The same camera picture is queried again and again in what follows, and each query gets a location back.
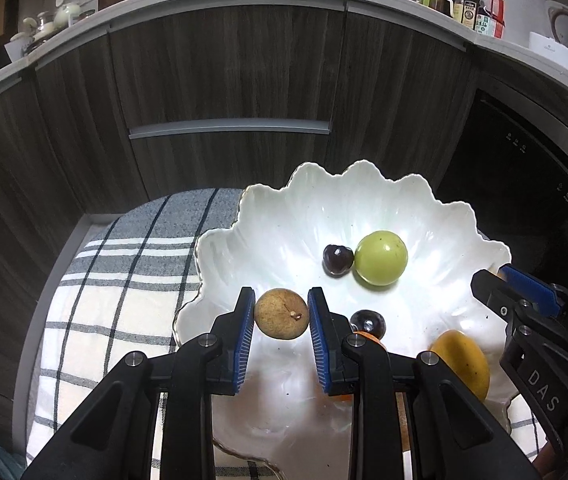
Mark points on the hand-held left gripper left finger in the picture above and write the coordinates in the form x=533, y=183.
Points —
x=244, y=340

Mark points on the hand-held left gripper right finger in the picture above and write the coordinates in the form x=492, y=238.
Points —
x=320, y=340

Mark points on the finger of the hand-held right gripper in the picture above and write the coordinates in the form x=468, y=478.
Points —
x=531, y=290

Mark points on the brown longan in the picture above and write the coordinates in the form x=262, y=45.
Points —
x=281, y=314

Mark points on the dark cherry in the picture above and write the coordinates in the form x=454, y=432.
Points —
x=368, y=322
x=338, y=259

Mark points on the orange mandarin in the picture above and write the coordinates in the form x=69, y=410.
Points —
x=371, y=336

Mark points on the yellow mango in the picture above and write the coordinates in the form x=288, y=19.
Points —
x=461, y=362

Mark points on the green round fruit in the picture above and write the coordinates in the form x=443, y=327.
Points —
x=380, y=258

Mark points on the white scalloped ceramic bowl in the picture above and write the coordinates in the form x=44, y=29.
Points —
x=274, y=240

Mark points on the black built-in dishwasher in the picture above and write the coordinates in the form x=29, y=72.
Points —
x=514, y=170

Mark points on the white checked cloth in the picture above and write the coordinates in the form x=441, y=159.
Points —
x=114, y=310

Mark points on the white rice cooker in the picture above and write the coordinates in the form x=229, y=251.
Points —
x=559, y=45

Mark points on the dark wood kitchen cabinet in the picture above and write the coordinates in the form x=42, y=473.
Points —
x=214, y=70

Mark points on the clear bottle red label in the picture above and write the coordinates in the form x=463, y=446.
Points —
x=493, y=12

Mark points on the dark sauce bottle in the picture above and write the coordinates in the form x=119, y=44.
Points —
x=473, y=7

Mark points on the white teapot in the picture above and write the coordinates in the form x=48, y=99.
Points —
x=68, y=15

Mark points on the glass jar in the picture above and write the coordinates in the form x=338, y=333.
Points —
x=45, y=22

